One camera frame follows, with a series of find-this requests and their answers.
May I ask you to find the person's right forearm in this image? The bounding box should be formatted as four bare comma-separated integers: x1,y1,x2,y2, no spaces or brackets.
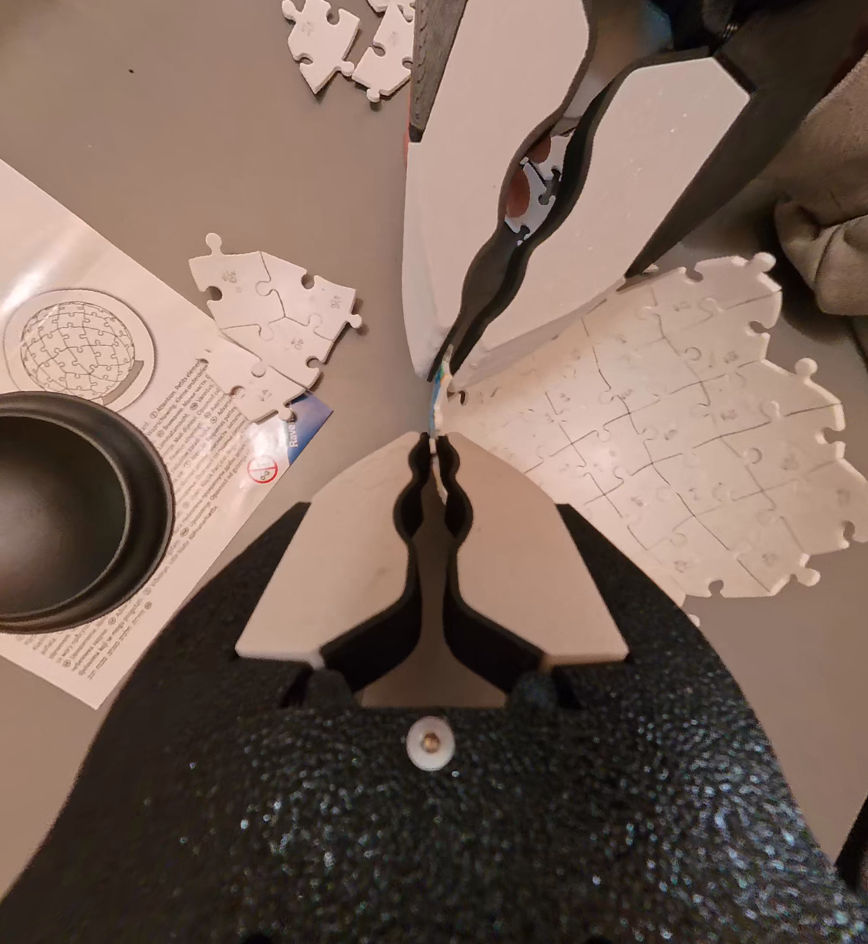
791,29,868,222

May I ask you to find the printed puzzle instruction sheet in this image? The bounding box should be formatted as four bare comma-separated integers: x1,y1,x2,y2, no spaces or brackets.
0,131,335,710

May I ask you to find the beige cloth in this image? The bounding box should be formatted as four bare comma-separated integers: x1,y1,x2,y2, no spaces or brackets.
773,188,868,399

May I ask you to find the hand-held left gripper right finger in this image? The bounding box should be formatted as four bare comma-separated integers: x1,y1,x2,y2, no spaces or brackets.
436,431,632,696

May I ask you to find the large assembled white puzzle section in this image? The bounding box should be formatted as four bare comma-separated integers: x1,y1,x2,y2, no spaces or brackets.
449,253,868,600

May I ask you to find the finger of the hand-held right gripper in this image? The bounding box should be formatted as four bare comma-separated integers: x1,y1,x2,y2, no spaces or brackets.
449,50,758,388
403,0,599,381

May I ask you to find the black round puzzle stand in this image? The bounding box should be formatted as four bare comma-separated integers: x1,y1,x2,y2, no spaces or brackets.
0,392,177,634

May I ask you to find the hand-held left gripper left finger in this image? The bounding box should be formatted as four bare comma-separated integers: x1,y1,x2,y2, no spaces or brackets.
235,431,435,698

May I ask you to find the small assembled white puzzle section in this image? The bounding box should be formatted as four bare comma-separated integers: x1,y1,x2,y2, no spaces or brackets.
189,232,364,426

